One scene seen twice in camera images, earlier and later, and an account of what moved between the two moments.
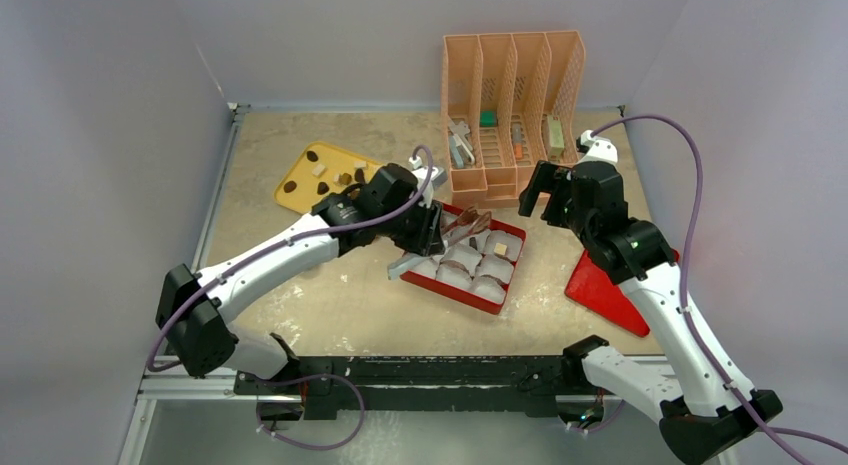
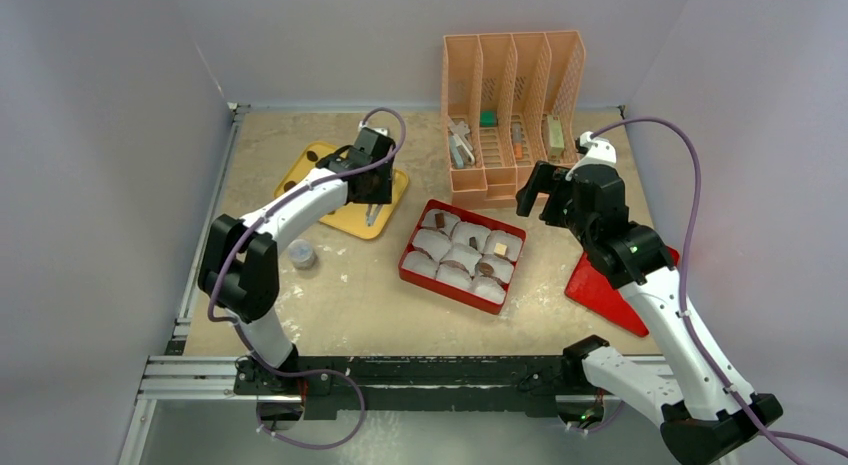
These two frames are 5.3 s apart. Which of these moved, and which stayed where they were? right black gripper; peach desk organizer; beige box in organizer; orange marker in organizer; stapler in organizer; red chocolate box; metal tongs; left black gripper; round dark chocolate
Moved: left black gripper; round dark chocolate; metal tongs
Stayed: stapler in organizer; right black gripper; red chocolate box; orange marker in organizer; beige box in organizer; peach desk organizer
